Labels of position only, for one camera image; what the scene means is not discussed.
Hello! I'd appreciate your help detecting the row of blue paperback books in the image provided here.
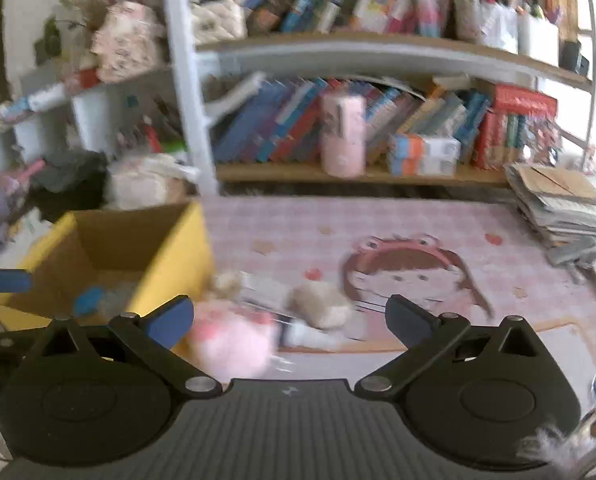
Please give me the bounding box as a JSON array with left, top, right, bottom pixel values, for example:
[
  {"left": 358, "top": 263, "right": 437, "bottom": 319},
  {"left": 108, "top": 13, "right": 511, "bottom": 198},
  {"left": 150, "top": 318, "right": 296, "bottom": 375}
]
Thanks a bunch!
[{"left": 212, "top": 77, "right": 494, "bottom": 165}]

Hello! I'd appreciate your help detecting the white bookshelf with wooden shelves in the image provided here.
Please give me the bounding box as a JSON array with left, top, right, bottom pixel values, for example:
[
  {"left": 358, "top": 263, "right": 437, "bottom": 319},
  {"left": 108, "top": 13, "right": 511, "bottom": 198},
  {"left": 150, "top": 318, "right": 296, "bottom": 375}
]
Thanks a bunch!
[{"left": 160, "top": 0, "right": 596, "bottom": 197}]

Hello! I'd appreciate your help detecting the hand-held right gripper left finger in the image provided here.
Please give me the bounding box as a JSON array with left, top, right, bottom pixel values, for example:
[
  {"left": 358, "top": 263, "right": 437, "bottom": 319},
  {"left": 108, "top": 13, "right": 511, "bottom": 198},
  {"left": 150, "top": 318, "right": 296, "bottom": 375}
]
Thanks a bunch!
[{"left": 36, "top": 295, "right": 225, "bottom": 400}]

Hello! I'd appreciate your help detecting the blue item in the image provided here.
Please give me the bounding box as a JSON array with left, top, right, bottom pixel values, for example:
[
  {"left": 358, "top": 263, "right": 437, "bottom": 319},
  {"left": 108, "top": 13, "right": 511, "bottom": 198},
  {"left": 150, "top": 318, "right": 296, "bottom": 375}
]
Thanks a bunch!
[{"left": 72, "top": 286, "right": 106, "bottom": 317}]

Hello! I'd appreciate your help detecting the white quilted handbag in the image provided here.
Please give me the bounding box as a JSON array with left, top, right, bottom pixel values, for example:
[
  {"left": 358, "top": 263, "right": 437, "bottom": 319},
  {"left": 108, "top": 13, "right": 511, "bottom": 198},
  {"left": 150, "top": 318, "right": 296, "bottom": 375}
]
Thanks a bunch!
[{"left": 190, "top": 0, "right": 249, "bottom": 45}]

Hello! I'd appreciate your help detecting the yellow cardboard box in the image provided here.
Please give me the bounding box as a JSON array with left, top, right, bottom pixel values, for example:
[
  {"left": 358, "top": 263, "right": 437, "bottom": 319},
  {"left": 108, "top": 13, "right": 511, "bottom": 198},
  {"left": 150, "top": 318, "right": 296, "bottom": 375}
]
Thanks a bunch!
[{"left": 0, "top": 200, "right": 216, "bottom": 356}]

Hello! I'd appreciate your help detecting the white pen holder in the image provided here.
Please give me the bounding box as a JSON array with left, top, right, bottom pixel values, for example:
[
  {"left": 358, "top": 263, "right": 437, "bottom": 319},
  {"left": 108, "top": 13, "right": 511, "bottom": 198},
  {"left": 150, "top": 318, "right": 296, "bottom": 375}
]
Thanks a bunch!
[{"left": 517, "top": 10, "right": 561, "bottom": 67}]

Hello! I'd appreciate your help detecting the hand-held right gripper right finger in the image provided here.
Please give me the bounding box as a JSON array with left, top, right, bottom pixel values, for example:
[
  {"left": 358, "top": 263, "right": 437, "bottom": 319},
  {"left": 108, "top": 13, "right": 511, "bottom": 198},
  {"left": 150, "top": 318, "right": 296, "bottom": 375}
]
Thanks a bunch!
[{"left": 354, "top": 294, "right": 542, "bottom": 400}]

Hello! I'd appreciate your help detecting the orange and white carton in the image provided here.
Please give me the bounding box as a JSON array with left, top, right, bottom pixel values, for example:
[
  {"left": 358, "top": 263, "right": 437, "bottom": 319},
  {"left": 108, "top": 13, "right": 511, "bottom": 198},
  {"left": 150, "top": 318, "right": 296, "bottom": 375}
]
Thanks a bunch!
[{"left": 387, "top": 133, "right": 462, "bottom": 177}]

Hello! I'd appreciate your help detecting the white charger plug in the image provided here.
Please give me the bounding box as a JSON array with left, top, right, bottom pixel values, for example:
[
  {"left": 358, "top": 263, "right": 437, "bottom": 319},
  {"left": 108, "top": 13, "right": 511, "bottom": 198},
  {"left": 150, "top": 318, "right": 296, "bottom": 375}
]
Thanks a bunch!
[{"left": 280, "top": 321, "right": 339, "bottom": 351}]

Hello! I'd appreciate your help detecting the dark clothing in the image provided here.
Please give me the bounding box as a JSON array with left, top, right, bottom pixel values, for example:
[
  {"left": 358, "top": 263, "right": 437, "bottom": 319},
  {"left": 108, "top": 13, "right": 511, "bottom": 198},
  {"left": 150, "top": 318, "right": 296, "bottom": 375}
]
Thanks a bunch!
[{"left": 29, "top": 151, "right": 109, "bottom": 222}]

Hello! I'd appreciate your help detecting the floral fabric pouch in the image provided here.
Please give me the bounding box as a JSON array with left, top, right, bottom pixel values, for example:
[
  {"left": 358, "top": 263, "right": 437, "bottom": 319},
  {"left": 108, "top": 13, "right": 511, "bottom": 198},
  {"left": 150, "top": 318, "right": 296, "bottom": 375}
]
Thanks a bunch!
[{"left": 90, "top": 2, "right": 167, "bottom": 84}]

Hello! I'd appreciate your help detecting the pink tumbler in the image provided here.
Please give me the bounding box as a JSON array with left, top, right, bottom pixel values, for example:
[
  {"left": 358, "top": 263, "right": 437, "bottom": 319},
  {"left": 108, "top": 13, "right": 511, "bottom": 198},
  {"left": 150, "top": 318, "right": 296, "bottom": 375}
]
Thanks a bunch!
[{"left": 320, "top": 92, "right": 368, "bottom": 179}]

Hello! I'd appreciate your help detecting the stack of papers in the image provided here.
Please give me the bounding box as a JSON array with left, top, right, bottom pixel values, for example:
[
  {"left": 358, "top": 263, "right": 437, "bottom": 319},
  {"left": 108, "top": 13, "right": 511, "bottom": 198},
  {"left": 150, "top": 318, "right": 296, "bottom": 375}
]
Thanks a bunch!
[{"left": 504, "top": 161, "right": 596, "bottom": 267}]

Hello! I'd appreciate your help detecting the small white side shelf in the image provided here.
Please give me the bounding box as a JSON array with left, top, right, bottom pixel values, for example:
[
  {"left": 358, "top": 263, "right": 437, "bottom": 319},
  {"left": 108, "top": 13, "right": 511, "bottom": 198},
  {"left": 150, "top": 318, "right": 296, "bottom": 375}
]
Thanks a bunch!
[{"left": 0, "top": 66, "right": 179, "bottom": 173}]

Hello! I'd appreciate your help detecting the white printed bag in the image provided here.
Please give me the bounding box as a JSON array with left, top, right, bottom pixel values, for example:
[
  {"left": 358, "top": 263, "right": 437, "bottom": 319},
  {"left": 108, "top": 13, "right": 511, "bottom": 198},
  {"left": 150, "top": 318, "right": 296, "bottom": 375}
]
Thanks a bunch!
[{"left": 104, "top": 154, "right": 195, "bottom": 212}]

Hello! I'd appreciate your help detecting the pink paw plush toy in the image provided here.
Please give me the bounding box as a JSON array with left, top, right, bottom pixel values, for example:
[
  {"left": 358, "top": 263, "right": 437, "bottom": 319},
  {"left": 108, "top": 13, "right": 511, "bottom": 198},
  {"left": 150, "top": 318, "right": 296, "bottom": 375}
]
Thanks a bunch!
[{"left": 185, "top": 302, "right": 279, "bottom": 380}]

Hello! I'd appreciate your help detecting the small beige plush toy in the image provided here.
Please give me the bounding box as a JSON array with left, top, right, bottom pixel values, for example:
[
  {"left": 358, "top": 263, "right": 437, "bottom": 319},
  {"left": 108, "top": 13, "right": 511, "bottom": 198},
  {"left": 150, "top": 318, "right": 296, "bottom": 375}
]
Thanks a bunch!
[{"left": 210, "top": 271, "right": 243, "bottom": 301}]

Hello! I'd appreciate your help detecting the grey fluffy trim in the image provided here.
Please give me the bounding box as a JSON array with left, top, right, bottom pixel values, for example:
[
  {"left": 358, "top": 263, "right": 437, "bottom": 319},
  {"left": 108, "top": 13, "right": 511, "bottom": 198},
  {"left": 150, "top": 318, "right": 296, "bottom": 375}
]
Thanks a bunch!
[{"left": 517, "top": 407, "right": 596, "bottom": 480}]

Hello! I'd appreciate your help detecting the red boxed book set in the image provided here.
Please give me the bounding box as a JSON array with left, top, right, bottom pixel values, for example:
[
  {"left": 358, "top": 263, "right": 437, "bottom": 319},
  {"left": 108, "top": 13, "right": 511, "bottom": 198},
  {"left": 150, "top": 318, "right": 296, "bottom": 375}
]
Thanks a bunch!
[{"left": 474, "top": 84, "right": 560, "bottom": 169}]

